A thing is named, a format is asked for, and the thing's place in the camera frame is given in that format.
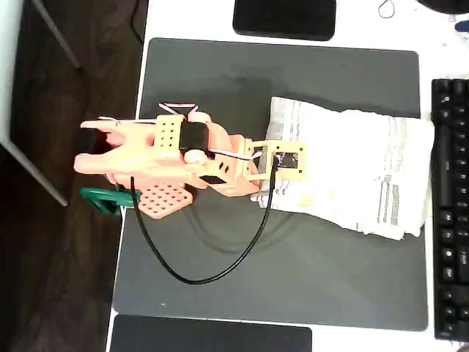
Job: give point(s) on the small black pad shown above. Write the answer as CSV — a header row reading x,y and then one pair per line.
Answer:
x,y
284,18

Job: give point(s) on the orange camera mount with camera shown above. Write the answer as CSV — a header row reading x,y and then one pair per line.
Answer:
x,y
289,176

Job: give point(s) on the white striped towel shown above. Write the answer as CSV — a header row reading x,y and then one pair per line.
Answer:
x,y
348,165

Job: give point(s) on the black round object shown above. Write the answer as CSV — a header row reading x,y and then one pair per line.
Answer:
x,y
443,4

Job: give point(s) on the white side table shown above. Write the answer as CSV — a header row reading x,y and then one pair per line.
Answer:
x,y
7,73

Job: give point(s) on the orange perforated base plate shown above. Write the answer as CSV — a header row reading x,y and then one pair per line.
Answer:
x,y
165,201

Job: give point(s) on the black keyboard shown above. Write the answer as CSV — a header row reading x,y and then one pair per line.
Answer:
x,y
452,183

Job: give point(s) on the large dark grey desk mat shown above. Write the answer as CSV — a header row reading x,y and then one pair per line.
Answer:
x,y
293,275

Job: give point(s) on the green table clamp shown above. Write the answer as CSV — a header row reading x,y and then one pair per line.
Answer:
x,y
106,198

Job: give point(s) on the wide black pad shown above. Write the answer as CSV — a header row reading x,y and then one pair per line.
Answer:
x,y
183,335

